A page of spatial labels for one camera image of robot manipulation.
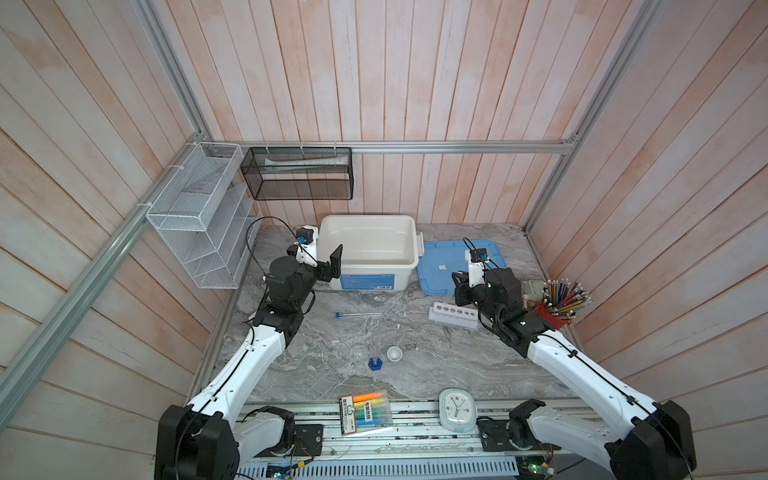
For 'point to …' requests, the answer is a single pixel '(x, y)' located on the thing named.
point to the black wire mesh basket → (299, 173)
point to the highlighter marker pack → (365, 412)
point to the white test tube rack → (453, 314)
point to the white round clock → (457, 410)
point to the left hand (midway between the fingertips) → (327, 247)
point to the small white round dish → (394, 353)
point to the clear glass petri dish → (336, 353)
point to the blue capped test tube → (340, 315)
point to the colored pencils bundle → (564, 298)
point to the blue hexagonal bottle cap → (375, 363)
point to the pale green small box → (533, 290)
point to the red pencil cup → (556, 321)
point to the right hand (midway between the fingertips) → (455, 273)
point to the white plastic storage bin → (379, 252)
